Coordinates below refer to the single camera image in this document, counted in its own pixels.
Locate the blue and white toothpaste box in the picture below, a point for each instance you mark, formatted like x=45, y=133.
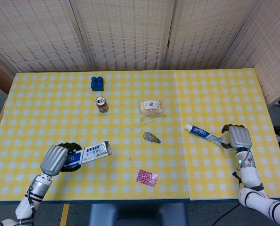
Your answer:
x=95, y=153

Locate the grey correction tape dispenser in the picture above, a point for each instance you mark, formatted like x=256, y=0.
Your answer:
x=149, y=136

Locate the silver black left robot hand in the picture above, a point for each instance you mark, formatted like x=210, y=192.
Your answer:
x=52, y=160

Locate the red cartoon face drink can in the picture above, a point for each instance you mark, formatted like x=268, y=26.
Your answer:
x=102, y=107

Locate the woven bamboo screen panel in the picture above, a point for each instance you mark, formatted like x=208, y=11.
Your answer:
x=208, y=35
x=36, y=35
x=126, y=35
x=272, y=47

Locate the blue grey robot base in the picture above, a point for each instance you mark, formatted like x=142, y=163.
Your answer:
x=140, y=215

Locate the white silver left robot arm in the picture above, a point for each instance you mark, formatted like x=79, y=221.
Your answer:
x=38, y=186

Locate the clear bag of bread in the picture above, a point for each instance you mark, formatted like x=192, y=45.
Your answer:
x=150, y=108

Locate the blue studded building block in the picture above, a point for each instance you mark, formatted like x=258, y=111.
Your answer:
x=97, y=84

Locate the blue and white toothpaste tube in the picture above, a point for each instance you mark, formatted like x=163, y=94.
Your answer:
x=201, y=132

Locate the yellow white checked tablecloth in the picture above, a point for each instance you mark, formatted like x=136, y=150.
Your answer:
x=201, y=99

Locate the magenta white patterned card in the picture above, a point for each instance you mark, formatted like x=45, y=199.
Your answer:
x=146, y=177

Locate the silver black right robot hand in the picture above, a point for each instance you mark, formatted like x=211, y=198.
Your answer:
x=240, y=137

